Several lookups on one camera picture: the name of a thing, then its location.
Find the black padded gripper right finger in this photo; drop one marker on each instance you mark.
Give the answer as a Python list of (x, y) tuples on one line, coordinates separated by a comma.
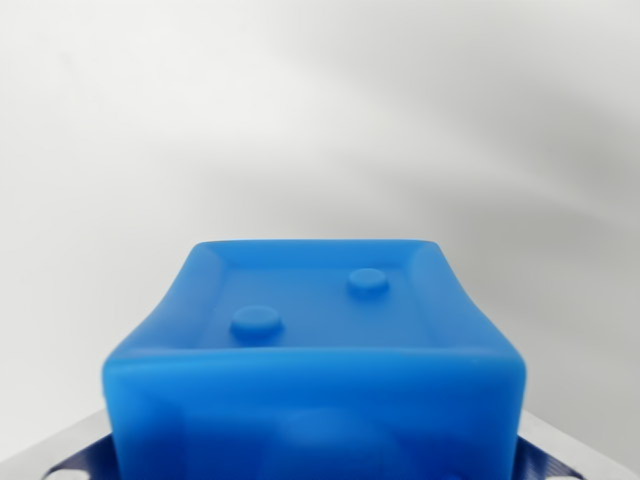
[(542, 462)]

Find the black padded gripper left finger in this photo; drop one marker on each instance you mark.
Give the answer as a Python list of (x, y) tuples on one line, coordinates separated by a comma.
[(75, 457)]

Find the blue plastic cube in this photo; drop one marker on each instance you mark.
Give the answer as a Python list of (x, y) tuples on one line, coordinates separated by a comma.
[(310, 395)]

